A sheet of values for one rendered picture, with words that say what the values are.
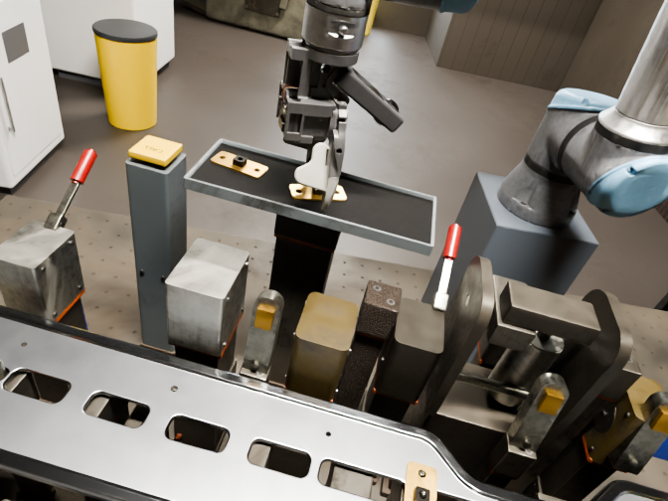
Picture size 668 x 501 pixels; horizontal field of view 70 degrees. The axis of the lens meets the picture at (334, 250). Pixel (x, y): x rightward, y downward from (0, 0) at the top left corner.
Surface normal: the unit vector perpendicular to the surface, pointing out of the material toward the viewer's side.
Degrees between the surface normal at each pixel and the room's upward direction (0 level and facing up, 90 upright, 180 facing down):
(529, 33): 90
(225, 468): 0
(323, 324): 0
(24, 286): 90
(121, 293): 0
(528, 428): 78
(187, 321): 90
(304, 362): 90
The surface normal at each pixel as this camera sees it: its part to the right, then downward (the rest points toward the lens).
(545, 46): -0.04, 0.62
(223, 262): 0.18, -0.76
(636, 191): 0.10, 0.74
